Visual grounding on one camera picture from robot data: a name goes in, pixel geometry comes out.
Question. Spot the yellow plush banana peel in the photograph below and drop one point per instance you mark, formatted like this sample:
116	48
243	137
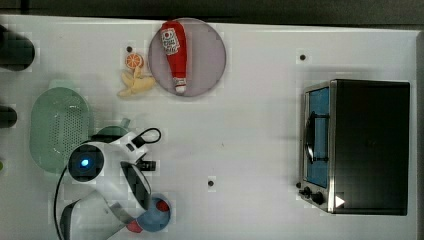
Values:
135	83

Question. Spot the large black cup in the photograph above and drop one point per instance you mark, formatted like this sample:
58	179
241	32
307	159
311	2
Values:
17	52

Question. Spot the red plush ketchup bottle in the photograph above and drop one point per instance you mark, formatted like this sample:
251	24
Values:
174	43

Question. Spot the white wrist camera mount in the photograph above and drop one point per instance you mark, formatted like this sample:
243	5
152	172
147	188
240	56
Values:
133	146

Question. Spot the orange slice toy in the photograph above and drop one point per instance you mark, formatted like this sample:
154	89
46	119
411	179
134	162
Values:
134	60

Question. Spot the grey round plate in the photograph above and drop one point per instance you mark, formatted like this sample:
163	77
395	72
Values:
206	59

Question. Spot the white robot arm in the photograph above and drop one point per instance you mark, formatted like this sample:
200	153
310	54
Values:
119	191

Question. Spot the black toaster oven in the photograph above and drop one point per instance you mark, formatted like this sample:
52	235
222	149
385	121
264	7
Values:
355	147

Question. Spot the blue bowl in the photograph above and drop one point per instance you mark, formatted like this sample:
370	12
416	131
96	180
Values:
154	220

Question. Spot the mint green colander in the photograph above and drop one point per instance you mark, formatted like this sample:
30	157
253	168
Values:
60	121

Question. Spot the small black cup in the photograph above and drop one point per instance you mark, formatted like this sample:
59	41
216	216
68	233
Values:
8	117

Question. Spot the red strawberry toy in bowl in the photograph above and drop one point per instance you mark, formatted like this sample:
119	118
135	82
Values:
162	206

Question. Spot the mint green mug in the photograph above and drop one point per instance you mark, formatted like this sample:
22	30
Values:
111	133

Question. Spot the red strawberry toy on table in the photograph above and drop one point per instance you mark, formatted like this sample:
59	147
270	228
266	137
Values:
134	227

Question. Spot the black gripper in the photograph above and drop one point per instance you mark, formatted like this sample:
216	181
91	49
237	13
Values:
146	165

